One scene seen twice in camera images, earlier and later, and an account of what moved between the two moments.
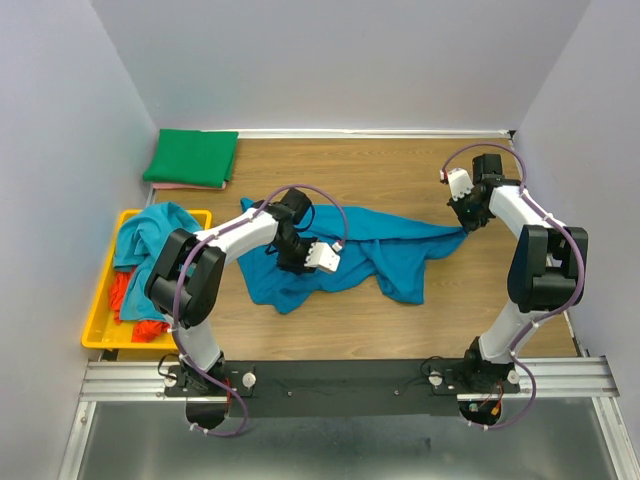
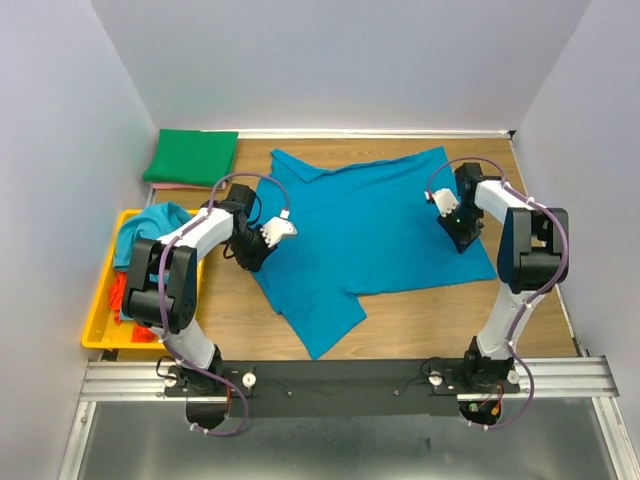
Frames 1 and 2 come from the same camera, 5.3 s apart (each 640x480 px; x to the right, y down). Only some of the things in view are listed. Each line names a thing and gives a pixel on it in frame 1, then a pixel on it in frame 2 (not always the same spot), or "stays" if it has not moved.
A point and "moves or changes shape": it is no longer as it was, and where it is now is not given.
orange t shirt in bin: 142,330 stays
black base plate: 339,388 stays
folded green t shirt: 192,157 stays
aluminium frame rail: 576,377 stays
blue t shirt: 375,247 moves or changes shape
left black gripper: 297,266 to 255,261
